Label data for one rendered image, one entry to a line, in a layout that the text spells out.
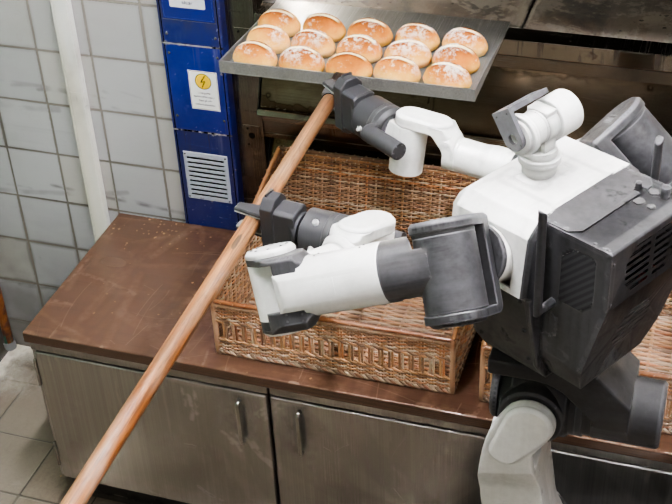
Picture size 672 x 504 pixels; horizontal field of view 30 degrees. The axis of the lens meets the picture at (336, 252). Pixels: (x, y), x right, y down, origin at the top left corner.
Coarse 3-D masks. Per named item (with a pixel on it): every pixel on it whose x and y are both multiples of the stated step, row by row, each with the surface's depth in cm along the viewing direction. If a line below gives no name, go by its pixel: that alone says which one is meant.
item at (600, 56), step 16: (256, 16) 288; (512, 32) 274; (528, 32) 274; (544, 32) 273; (560, 32) 273; (512, 48) 272; (528, 48) 271; (544, 48) 270; (560, 48) 269; (576, 48) 268; (592, 48) 267; (608, 48) 266; (624, 48) 266; (640, 48) 265; (656, 48) 265; (608, 64) 268; (624, 64) 266; (640, 64) 265; (656, 64) 264
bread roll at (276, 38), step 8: (264, 24) 270; (256, 32) 269; (264, 32) 268; (272, 32) 268; (280, 32) 268; (248, 40) 270; (256, 40) 269; (264, 40) 268; (272, 40) 268; (280, 40) 268; (288, 40) 269; (272, 48) 268; (280, 48) 268
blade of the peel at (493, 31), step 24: (288, 0) 291; (432, 24) 278; (456, 24) 278; (480, 24) 277; (504, 24) 276; (336, 48) 271; (384, 48) 270; (240, 72) 264; (264, 72) 262; (288, 72) 260; (312, 72) 258; (480, 72) 259; (432, 96) 252; (456, 96) 251
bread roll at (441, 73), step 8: (432, 64) 253; (440, 64) 252; (448, 64) 252; (456, 64) 252; (424, 72) 255; (432, 72) 252; (440, 72) 251; (448, 72) 251; (456, 72) 250; (464, 72) 251; (424, 80) 254; (432, 80) 252; (440, 80) 251; (448, 80) 251; (456, 80) 250; (464, 80) 251
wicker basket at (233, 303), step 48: (288, 192) 306; (336, 192) 302; (384, 192) 298; (240, 288) 290; (240, 336) 286; (288, 336) 285; (336, 336) 269; (384, 336) 265; (432, 336) 261; (432, 384) 269
